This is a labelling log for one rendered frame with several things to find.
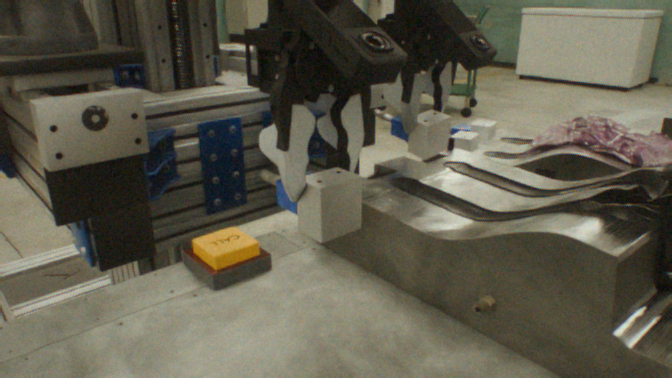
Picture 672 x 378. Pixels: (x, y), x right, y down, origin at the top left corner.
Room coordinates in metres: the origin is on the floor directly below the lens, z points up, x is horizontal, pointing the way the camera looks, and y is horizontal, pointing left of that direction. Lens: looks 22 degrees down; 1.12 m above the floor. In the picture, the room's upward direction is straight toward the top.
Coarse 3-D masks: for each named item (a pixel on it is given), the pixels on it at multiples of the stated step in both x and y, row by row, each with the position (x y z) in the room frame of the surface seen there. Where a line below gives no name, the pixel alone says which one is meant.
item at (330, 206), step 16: (272, 176) 0.51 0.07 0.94; (320, 176) 0.45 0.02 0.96; (336, 176) 0.45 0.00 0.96; (352, 176) 0.45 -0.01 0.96; (304, 192) 0.44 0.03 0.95; (320, 192) 0.42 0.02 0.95; (336, 192) 0.43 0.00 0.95; (352, 192) 0.44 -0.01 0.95; (288, 208) 0.46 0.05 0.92; (304, 208) 0.44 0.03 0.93; (320, 208) 0.42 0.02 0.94; (336, 208) 0.43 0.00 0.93; (352, 208) 0.44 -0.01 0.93; (304, 224) 0.44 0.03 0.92; (320, 224) 0.42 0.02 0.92; (336, 224) 0.43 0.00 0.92; (352, 224) 0.44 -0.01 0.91; (320, 240) 0.42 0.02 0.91
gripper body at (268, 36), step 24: (264, 24) 0.49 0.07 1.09; (288, 24) 0.47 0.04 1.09; (264, 48) 0.46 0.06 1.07; (288, 48) 0.43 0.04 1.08; (312, 48) 0.43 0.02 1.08; (264, 72) 0.47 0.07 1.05; (312, 72) 0.43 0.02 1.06; (336, 72) 0.45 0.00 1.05; (312, 96) 0.44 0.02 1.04; (336, 96) 0.46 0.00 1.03
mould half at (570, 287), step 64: (384, 192) 0.58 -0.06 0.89; (448, 192) 0.60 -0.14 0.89; (576, 192) 0.53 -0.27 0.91; (384, 256) 0.53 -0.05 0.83; (448, 256) 0.46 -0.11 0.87; (512, 256) 0.41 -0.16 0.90; (576, 256) 0.37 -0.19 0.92; (640, 256) 0.37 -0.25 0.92; (512, 320) 0.40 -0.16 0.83; (576, 320) 0.36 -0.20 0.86; (640, 320) 0.36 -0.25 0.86
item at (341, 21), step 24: (288, 0) 0.44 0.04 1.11; (312, 0) 0.42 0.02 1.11; (336, 0) 0.44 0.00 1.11; (312, 24) 0.42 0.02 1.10; (336, 24) 0.40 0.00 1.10; (360, 24) 0.41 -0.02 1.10; (336, 48) 0.40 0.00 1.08; (360, 48) 0.38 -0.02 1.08; (384, 48) 0.38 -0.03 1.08; (360, 72) 0.38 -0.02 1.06; (384, 72) 0.38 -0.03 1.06
